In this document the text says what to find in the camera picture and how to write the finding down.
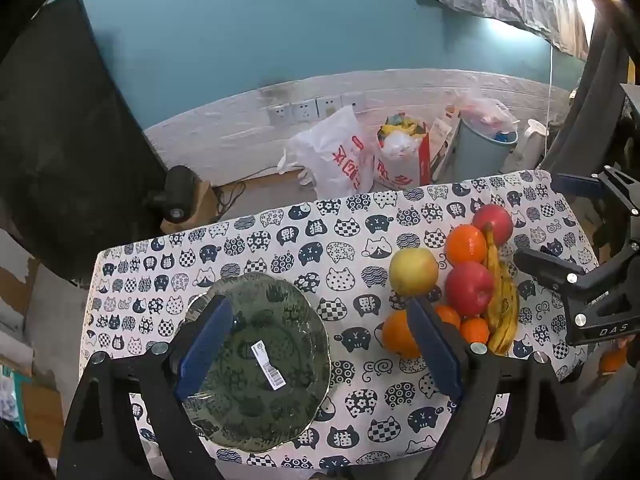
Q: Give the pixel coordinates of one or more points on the teal box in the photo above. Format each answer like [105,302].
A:
[15,390]

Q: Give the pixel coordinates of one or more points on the large orange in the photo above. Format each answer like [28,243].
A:
[466,244]
[397,332]

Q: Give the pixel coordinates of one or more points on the white plastic bag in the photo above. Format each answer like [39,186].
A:
[330,155]

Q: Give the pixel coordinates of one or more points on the black round speaker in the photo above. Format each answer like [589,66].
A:
[180,187]

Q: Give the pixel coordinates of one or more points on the red apple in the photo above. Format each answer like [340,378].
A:
[495,220]
[467,287]

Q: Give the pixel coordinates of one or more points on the spotted yellow banana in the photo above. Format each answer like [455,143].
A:
[492,270]
[511,310]

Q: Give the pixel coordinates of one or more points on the yellow apple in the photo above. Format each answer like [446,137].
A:
[412,270]

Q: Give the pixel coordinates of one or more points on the green glass plate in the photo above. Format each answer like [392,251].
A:
[280,320]

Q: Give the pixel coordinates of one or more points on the red white paper bag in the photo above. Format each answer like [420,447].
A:
[400,172]

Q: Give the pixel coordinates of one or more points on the cat print tablecloth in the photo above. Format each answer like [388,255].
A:
[350,240]

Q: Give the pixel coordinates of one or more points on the cardboard carton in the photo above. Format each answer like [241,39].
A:
[442,135]

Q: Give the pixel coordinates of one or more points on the clear plastic bin liner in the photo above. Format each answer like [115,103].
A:
[485,110]

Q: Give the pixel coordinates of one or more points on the orange object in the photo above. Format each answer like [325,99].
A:
[614,360]

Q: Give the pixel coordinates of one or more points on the blue trash bin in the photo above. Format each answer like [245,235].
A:
[475,152]

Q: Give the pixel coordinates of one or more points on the brown cardboard box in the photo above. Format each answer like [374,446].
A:
[45,410]

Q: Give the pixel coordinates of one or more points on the black panel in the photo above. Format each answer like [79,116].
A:
[65,135]

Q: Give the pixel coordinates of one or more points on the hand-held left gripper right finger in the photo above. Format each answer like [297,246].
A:
[435,350]

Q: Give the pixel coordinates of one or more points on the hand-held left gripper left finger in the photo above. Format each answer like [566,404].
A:
[202,355]

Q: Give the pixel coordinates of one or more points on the small orange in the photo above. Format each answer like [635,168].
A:
[448,314]
[474,331]

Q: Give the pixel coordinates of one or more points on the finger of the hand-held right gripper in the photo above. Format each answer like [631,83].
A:
[550,267]
[577,184]

